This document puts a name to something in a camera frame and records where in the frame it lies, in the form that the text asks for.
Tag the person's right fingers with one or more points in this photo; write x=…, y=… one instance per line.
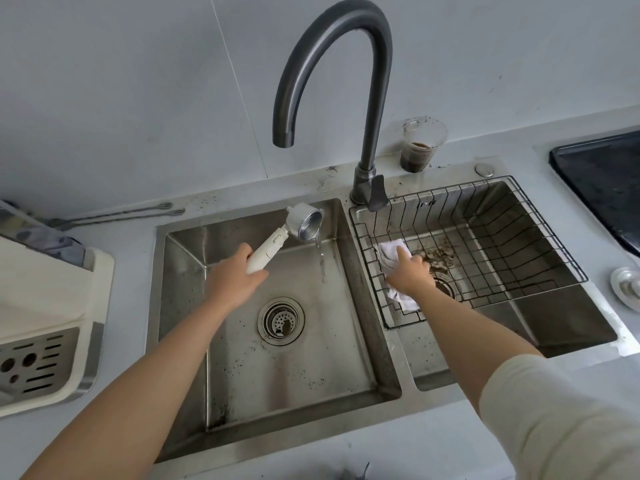
x=417, y=264

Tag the round metal sink hole cap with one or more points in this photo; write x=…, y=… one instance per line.
x=484, y=169

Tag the metal drain opening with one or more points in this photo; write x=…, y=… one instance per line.
x=445, y=287

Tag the round metal sink strainer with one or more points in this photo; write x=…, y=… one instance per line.
x=280, y=321

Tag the white cloth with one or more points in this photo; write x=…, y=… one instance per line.
x=389, y=252

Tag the person's left thumb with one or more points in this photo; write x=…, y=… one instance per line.
x=258, y=281

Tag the person's right forearm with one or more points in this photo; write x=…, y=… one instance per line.
x=465, y=339

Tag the round metal lid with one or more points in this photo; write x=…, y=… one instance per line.
x=627, y=289

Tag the cream long sleeve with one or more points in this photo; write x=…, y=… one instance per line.
x=565, y=424

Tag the clear plastic cup with coffee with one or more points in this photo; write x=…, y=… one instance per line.
x=417, y=152

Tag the person's left hand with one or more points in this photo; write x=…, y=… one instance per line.
x=227, y=284

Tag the pile of coffee grounds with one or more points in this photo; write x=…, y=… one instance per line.
x=442, y=255

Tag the white coffee machine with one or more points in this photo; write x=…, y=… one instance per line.
x=40, y=304

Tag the long metal stirring spoon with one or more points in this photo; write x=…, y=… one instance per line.
x=125, y=209

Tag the dark grey gooseneck faucet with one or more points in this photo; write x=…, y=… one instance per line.
x=370, y=119

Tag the stainless steel double sink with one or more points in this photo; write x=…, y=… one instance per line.
x=310, y=374

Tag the black glass cooktop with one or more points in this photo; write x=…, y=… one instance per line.
x=605, y=184

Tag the person's left forearm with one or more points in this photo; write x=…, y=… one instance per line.
x=135, y=389

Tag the person's right hand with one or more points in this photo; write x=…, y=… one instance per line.
x=410, y=277

